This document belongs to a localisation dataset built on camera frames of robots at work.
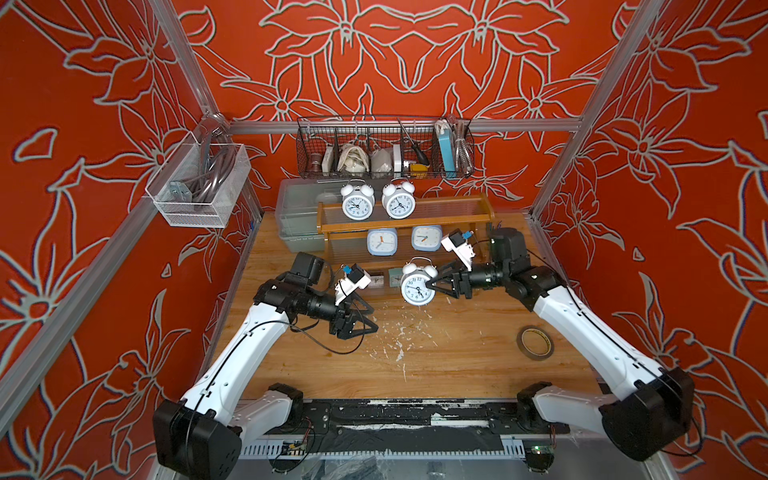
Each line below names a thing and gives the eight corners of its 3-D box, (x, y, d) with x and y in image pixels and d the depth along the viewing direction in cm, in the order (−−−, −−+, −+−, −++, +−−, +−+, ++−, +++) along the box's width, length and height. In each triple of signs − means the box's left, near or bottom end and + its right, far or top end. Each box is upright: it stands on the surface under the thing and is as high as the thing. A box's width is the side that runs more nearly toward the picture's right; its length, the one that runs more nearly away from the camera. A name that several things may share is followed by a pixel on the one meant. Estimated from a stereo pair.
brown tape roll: (522, 360, 84) (525, 357, 82) (512, 328, 91) (515, 325, 89) (555, 360, 84) (559, 357, 82) (543, 328, 91) (546, 325, 89)
